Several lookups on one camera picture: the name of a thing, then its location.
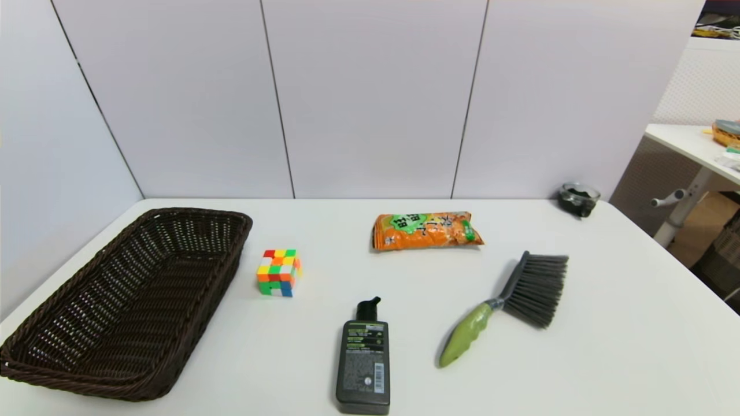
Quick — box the green handled grey brush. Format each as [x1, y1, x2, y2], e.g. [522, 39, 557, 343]
[438, 250, 570, 369]

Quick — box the orange snack bag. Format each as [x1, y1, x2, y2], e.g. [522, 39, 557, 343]
[372, 210, 485, 252]

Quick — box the multicoloured puzzle cube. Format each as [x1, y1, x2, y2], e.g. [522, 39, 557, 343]
[256, 249, 302, 298]

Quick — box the dark pump bottle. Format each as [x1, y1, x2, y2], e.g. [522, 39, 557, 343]
[335, 296, 391, 415]

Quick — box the small dark glass bowl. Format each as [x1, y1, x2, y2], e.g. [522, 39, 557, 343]
[557, 181, 602, 218]

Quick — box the dark brown wicker basket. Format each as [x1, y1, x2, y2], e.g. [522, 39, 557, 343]
[0, 207, 254, 402]

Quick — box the white table leg with crank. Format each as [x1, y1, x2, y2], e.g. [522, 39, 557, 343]
[651, 166, 717, 248]

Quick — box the white side table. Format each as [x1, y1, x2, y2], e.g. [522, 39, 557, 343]
[645, 123, 740, 187]

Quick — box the brown cardboard box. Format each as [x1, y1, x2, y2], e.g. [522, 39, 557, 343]
[671, 191, 740, 268]

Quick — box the white perforated panel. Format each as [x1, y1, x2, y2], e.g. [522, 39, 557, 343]
[653, 36, 740, 125]

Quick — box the tan wicker tray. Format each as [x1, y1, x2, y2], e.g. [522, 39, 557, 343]
[712, 119, 740, 150]

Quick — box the dark shelf with clutter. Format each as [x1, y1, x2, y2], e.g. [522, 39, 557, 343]
[693, 0, 740, 40]

